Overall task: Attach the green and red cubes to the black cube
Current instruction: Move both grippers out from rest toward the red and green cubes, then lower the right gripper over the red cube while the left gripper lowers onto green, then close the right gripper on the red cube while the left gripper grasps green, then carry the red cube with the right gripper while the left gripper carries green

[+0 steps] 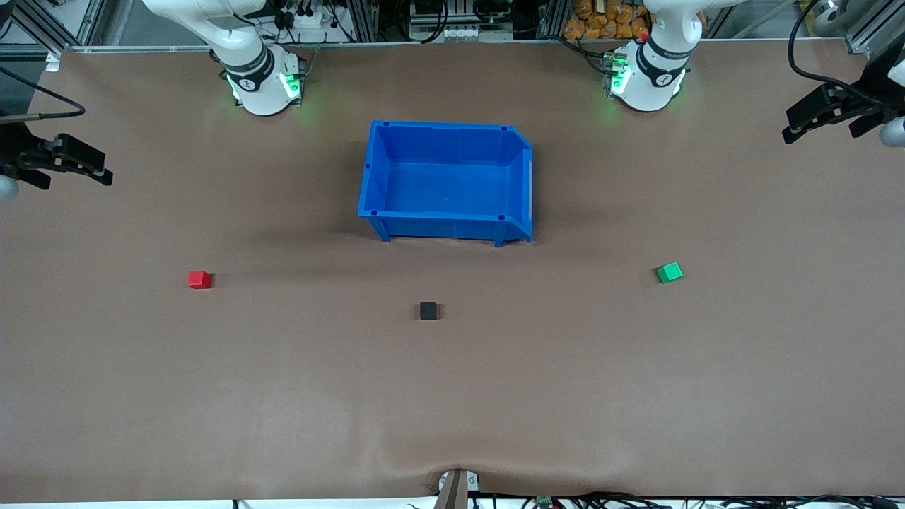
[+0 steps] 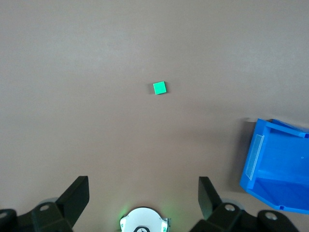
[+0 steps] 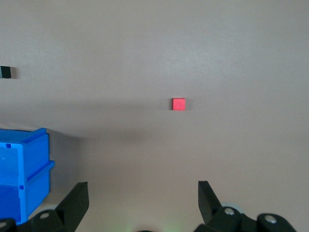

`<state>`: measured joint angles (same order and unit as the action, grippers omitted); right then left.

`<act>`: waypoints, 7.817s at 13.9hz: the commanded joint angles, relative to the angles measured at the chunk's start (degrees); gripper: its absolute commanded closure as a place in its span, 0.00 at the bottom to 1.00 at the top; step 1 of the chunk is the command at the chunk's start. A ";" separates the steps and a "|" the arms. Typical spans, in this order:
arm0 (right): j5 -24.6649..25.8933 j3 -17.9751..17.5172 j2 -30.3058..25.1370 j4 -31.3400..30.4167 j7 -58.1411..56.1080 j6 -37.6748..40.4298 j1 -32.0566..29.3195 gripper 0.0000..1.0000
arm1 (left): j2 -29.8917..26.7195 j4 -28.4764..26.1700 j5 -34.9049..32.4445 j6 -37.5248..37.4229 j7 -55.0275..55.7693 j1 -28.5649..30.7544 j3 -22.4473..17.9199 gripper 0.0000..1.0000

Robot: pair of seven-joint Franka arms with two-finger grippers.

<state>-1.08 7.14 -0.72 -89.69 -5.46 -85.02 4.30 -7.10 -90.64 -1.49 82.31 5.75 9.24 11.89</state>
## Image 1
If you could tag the blue plastic storage bin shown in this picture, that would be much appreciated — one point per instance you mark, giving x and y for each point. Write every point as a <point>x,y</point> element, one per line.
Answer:
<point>445,191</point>

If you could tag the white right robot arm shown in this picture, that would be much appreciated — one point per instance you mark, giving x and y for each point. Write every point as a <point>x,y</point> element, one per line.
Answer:
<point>254,78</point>

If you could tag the red cube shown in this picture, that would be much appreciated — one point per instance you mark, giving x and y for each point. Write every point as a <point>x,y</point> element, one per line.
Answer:
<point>199,280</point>

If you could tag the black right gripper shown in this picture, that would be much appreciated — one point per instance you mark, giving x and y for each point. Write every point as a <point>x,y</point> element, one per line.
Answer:
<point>12,147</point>

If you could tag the aluminium frame profile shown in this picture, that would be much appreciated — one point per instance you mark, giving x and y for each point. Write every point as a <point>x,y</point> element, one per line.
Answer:
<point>873,25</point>
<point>368,20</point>

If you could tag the black cube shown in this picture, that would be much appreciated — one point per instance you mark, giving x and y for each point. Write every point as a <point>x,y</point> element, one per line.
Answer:
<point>428,311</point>

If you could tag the metal table edge bracket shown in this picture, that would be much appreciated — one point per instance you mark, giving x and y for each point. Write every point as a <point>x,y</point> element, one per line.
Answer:
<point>457,488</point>

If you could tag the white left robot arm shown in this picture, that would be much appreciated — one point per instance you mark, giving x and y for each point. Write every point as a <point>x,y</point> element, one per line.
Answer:
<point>647,81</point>

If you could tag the white multi-socket bar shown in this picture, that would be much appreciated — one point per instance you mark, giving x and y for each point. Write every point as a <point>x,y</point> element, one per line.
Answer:
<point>447,32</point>

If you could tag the small green connector board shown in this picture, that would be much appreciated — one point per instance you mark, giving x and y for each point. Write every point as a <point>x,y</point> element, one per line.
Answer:
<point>544,502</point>

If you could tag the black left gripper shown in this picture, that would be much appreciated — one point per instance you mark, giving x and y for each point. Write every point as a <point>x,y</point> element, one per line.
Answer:
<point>879,88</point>

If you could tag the bag of orange items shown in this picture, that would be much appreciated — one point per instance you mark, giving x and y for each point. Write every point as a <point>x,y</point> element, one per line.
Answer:
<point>604,21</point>

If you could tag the white power strip with plugs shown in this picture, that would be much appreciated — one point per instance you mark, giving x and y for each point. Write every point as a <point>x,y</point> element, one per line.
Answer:
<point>305,17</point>

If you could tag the green cube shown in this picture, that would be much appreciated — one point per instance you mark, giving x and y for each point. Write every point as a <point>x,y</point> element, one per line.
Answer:
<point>669,272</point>

